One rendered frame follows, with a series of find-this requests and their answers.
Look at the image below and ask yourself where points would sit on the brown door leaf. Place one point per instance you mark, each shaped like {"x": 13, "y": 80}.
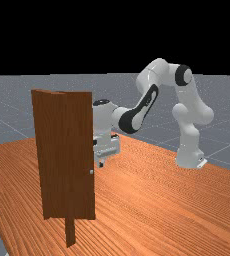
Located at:
{"x": 83, "y": 150}

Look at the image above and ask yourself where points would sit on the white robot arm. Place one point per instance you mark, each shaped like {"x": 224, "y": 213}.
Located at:
{"x": 187, "y": 133}

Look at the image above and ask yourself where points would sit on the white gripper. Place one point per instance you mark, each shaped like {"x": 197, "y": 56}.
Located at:
{"x": 107, "y": 147}

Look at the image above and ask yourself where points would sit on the brown door frame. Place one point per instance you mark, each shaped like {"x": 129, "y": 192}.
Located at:
{"x": 70, "y": 233}

